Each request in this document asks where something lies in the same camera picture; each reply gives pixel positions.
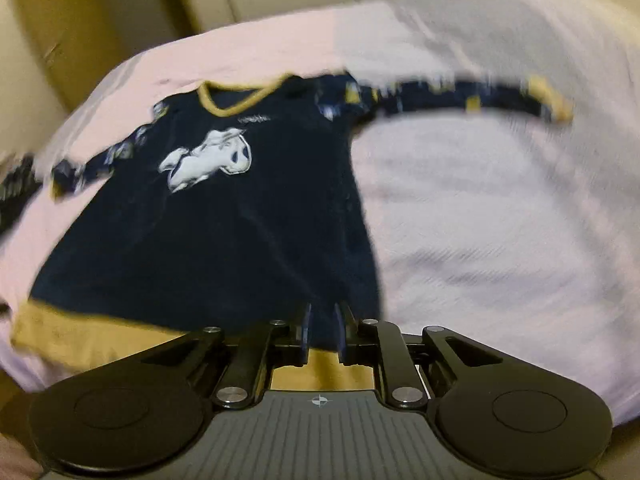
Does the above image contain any dark wooden door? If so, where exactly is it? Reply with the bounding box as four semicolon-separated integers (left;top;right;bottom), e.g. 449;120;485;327
15;0;194;110

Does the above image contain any navy fleece pajama top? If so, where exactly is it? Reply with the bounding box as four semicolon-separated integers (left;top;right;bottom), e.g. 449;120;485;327
10;73;573;372

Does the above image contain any pink grey striped bedspread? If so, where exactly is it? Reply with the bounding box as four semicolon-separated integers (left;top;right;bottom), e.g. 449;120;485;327
0;0;640;426

